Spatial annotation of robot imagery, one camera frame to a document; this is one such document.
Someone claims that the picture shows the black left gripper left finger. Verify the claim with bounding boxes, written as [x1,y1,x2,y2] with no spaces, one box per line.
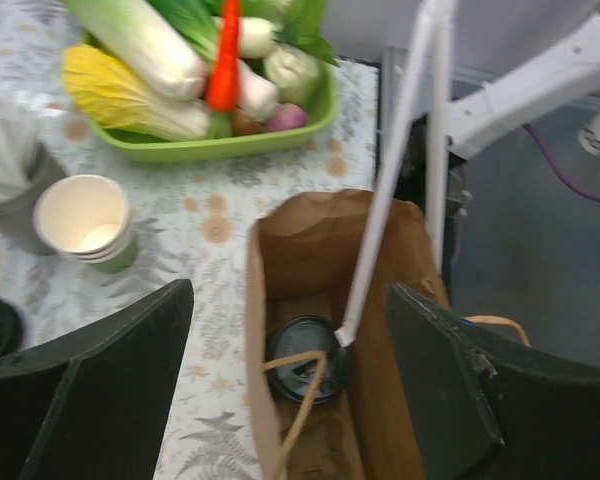
[0,279,194,479]

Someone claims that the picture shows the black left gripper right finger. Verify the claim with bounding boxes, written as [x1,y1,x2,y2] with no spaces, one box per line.
[386,283,600,479]

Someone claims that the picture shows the white straw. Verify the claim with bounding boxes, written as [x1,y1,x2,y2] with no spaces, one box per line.
[334,0,456,348]
[425,0,458,270]

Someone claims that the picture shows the black plastic coffee lid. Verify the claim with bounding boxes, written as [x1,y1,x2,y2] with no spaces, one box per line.
[265,315,353,405]

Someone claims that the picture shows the brown paper bag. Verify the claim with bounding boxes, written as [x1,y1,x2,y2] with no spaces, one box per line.
[246,189,448,479]

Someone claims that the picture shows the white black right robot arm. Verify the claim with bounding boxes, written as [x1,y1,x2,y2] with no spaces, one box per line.
[445,13,600,160]

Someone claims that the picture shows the stack of paper cups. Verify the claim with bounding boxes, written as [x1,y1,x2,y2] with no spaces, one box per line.
[33,174,139,274]

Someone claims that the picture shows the floral patterned table mat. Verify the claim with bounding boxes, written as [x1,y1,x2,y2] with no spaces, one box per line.
[0,1,379,479]

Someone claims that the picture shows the brown cup with straws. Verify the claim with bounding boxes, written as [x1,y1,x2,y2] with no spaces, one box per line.
[0,85,67,256]

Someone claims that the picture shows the green plastic tray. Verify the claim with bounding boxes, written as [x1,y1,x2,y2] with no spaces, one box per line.
[90,64,338,164]

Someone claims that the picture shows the orange toy carrot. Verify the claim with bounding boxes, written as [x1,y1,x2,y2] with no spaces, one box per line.
[206,0,240,112]

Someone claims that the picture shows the purple toy onion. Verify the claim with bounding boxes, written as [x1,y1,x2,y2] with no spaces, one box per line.
[263,103,308,132]

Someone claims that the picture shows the large toy napa cabbage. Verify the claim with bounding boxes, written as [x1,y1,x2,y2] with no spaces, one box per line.
[64,0,207,100]

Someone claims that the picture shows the white toy bok choy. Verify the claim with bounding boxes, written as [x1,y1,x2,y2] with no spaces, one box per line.
[263,44,322,106]

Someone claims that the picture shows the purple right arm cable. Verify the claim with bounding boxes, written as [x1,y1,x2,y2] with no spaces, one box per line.
[522,122,600,206]

